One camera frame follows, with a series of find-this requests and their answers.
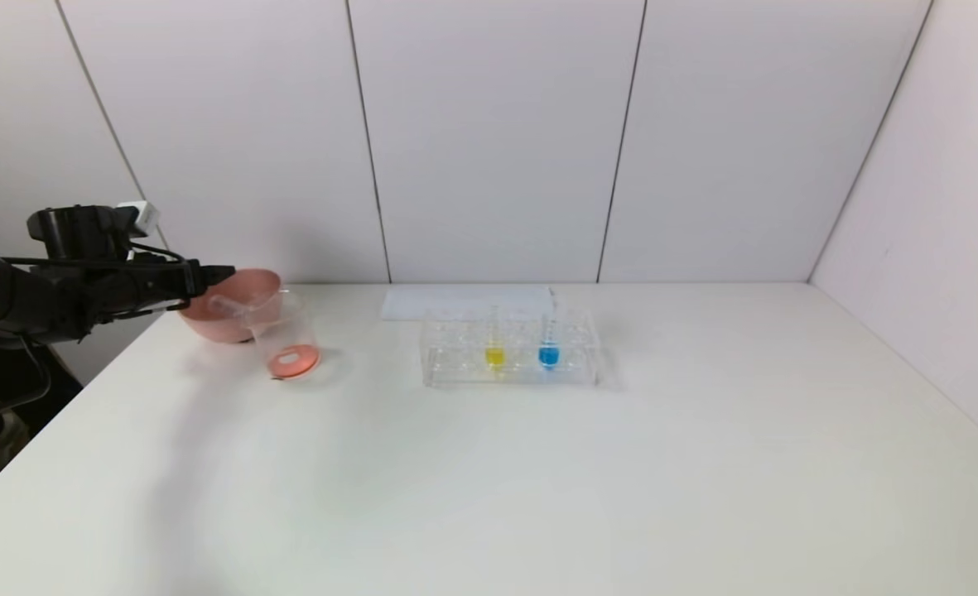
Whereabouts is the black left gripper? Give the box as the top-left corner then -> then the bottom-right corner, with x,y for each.
127,258 -> 237,313

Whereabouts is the red pigment test tube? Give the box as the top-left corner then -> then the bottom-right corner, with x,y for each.
206,293 -> 251,321

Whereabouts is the clear plastic beaker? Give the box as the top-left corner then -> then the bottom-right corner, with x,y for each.
245,291 -> 325,382

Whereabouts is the yellow pigment test tube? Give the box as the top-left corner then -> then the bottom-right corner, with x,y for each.
484,304 -> 507,374

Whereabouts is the clear acrylic test tube rack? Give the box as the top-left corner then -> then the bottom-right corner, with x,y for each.
421,302 -> 602,389

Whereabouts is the blue pigment test tube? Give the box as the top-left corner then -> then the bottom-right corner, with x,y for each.
537,289 -> 561,372

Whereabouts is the pink plastic bowl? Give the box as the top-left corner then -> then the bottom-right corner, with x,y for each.
181,268 -> 284,344

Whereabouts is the white paper sheet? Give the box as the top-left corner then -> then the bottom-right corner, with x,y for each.
381,286 -> 556,323

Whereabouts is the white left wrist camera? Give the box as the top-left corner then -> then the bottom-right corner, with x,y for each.
116,201 -> 161,238

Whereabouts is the thin black camera cable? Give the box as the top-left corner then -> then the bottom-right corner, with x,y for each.
0,245 -> 185,322

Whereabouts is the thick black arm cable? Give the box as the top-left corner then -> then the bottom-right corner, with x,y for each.
0,338 -> 52,433

